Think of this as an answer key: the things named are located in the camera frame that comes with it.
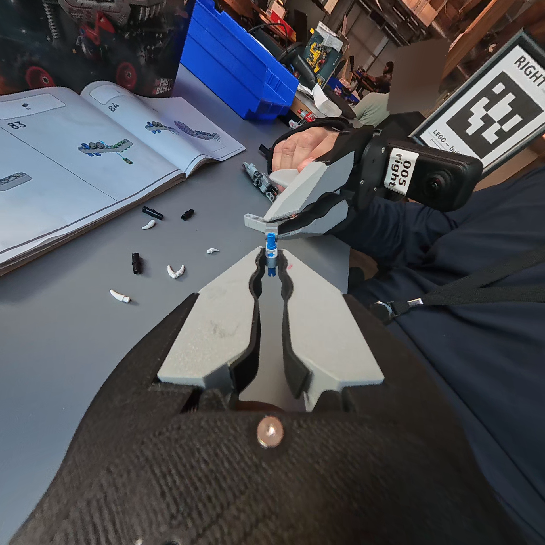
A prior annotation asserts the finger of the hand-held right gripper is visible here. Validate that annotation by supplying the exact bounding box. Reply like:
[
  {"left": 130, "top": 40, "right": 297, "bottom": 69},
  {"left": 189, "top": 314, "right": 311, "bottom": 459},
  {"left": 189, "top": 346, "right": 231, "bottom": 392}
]
[
  {"left": 276, "top": 198, "right": 351, "bottom": 240},
  {"left": 264, "top": 161, "right": 342, "bottom": 225}
]

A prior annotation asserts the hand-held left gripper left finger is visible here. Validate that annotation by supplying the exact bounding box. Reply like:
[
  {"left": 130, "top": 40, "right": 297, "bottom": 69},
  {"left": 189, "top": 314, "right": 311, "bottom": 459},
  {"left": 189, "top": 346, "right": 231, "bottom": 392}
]
[{"left": 157, "top": 247, "right": 265, "bottom": 396}]

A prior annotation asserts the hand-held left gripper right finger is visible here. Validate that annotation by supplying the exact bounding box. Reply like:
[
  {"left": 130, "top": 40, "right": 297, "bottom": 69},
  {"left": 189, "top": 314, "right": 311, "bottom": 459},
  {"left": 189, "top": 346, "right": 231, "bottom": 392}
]
[{"left": 278, "top": 248, "right": 386, "bottom": 413}]

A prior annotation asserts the grey lego beam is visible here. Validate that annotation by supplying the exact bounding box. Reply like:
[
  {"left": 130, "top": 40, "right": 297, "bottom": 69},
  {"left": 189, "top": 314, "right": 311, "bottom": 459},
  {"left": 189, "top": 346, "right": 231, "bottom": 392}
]
[{"left": 244, "top": 213, "right": 279, "bottom": 239}]

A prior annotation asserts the blue lego pin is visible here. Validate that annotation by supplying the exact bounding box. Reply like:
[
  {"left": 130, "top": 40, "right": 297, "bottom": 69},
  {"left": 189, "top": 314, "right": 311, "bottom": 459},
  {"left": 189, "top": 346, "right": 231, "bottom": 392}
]
[{"left": 265, "top": 233, "right": 279, "bottom": 277}]

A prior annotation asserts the person's right forearm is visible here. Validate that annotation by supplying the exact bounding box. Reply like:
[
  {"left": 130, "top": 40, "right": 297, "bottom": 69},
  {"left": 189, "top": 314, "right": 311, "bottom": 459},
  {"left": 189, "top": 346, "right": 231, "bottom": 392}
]
[{"left": 332, "top": 170, "right": 545, "bottom": 277}]

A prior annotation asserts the grey lego assembly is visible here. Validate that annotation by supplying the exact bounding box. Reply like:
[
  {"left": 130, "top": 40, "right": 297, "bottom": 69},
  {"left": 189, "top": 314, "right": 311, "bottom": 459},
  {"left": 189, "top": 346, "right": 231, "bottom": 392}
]
[{"left": 242, "top": 161, "right": 282, "bottom": 202}]

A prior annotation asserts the lego box with yellow vehicle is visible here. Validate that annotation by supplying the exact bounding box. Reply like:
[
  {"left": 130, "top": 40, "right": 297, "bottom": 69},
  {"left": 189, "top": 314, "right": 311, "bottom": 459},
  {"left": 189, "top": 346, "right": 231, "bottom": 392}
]
[{"left": 304, "top": 21, "right": 345, "bottom": 81}]

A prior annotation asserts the lego instruction booklet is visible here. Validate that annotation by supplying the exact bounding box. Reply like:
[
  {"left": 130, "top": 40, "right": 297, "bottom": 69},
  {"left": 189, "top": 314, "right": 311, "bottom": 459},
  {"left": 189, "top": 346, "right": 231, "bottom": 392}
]
[{"left": 0, "top": 81, "right": 247, "bottom": 277}]

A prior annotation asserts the lego set box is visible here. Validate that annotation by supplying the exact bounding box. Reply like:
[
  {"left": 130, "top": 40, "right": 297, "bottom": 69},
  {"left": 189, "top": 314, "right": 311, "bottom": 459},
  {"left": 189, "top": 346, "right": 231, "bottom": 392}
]
[{"left": 0, "top": 0, "right": 196, "bottom": 98}]

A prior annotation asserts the person's right hand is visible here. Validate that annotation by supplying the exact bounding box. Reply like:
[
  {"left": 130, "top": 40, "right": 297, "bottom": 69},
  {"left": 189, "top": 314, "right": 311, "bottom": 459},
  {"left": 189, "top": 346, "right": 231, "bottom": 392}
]
[{"left": 269, "top": 125, "right": 341, "bottom": 173}]

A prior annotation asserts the framed marker sign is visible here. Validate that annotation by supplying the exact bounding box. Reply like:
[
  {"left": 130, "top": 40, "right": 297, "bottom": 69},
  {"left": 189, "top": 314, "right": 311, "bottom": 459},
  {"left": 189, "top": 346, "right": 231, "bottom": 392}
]
[{"left": 411, "top": 29, "right": 545, "bottom": 171}]

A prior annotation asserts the crumpled white paper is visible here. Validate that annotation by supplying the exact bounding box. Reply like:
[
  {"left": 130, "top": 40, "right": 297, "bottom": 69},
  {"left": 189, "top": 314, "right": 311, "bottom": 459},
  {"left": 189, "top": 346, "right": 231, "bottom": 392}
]
[{"left": 298, "top": 83, "right": 330, "bottom": 107}]

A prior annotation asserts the blue plastic bin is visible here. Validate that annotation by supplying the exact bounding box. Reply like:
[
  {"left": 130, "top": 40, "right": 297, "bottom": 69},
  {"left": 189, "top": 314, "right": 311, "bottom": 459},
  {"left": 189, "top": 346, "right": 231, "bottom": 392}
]
[{"left": 180, "top": 0, "right": 299, "bottom": 121}]

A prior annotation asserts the person's torso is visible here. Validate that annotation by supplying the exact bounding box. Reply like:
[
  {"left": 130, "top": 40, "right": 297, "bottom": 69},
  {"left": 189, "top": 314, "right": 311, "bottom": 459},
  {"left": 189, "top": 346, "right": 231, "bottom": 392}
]
[{"left": 349, "top": 238, "right": 545, "bottom": 545}]

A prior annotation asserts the black neck strap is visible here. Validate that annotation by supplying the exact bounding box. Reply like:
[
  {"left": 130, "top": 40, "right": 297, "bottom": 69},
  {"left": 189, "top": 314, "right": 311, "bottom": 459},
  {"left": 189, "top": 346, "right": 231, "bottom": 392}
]
[{"left": 370, "top": 255, "right": 545, "bottom": 324}]

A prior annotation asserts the black cable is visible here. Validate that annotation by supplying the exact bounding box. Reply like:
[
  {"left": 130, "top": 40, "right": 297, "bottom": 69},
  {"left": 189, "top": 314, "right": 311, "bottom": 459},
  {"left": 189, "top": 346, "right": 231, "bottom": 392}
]
[{"left": 249, "top": 23, "right": 299, "bottom": 73}]

